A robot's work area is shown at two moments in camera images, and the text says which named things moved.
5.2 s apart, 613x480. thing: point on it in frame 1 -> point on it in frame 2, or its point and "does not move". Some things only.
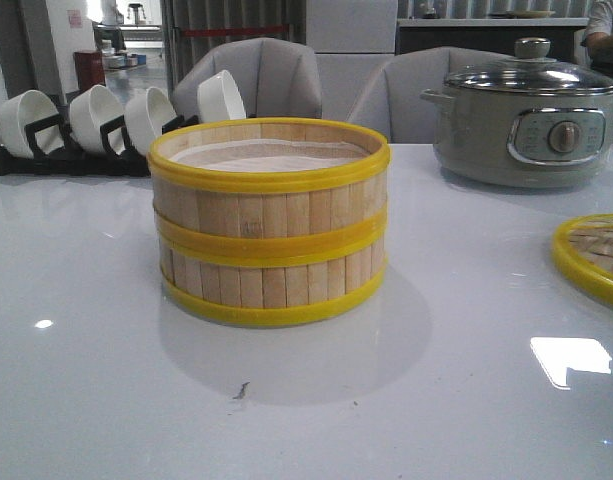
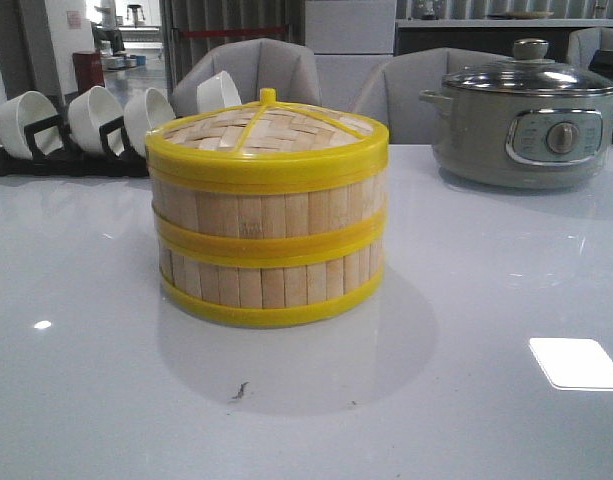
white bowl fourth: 219,99 does not move
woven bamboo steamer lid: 591,250 -> 267,142
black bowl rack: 49,153 does not move
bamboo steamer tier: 269,190 does not move
